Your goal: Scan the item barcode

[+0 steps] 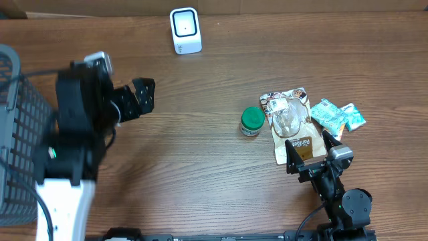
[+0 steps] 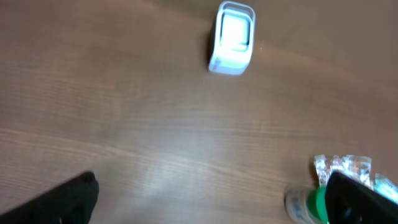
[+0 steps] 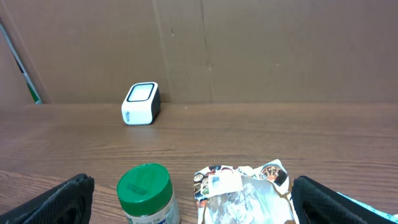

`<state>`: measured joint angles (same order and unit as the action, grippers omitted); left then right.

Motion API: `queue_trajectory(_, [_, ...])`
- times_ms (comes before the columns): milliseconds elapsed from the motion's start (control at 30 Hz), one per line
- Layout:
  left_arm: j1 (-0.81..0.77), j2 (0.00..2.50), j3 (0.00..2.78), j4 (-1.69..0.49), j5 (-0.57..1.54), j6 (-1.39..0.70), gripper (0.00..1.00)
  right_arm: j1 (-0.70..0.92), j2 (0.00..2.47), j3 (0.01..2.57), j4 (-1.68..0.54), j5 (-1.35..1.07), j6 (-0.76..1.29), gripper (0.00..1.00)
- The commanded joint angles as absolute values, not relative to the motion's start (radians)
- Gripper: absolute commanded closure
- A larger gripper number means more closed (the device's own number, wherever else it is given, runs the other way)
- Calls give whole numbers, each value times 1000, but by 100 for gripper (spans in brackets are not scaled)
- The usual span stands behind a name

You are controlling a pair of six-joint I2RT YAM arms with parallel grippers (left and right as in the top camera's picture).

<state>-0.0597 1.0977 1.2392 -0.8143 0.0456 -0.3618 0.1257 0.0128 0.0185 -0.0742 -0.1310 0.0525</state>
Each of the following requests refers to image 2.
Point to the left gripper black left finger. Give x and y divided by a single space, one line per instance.
70 202

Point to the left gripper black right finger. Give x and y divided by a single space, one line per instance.
350 202

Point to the beige brown snack pouch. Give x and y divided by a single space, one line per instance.
357 168

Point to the green lid jar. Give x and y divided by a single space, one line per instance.
306 205

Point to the teal wet wipes pack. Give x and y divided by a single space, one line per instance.
383 186

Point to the white barcode scanner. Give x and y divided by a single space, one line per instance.
233 39

